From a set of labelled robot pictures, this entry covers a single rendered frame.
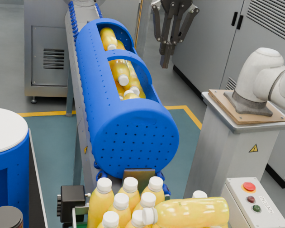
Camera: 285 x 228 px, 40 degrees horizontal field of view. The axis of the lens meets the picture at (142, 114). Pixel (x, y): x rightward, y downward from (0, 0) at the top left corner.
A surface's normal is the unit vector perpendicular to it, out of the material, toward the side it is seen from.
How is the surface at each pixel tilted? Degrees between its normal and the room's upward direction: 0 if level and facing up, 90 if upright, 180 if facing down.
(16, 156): 90
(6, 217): 0
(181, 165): 0
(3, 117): 0
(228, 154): 90
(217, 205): 22
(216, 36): 90
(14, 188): 90
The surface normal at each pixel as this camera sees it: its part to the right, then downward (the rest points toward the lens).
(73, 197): 0.15, -0.85
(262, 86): -0.65, 0.28
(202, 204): 0.20, -0.69
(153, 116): 0.20, 0.52
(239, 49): -0.93, 0.05
